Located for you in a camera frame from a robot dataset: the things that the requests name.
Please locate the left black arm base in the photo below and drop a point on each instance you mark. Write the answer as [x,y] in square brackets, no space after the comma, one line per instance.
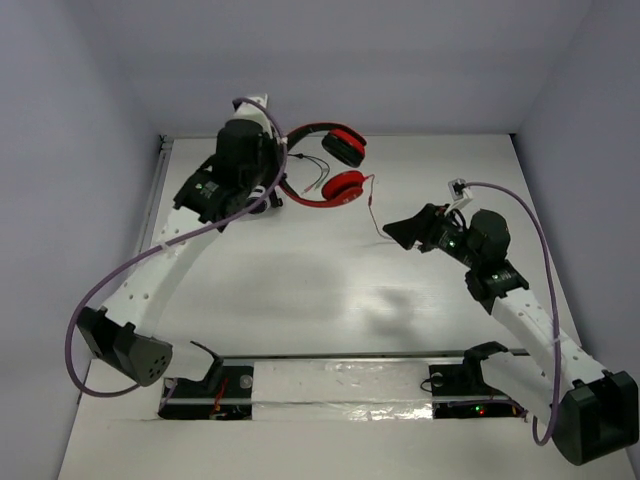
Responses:
[223,394]

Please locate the aluminium rail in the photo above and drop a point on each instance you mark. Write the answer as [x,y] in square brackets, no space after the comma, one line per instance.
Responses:
[350,356]

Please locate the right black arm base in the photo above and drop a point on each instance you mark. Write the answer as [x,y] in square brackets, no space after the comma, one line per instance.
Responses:
[458,390]

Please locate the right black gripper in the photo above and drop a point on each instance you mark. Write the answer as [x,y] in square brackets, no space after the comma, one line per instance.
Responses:
[406,232]

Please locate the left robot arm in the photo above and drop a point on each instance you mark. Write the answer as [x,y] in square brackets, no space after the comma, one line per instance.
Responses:
[118,317]

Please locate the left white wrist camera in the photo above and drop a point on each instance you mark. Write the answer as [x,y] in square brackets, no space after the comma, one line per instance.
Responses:
[246,111]

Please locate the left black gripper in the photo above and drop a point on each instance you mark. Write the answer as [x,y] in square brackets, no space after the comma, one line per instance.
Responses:
[273,198]

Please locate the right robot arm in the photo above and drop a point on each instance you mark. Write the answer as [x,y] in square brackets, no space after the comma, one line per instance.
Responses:
[588,410]

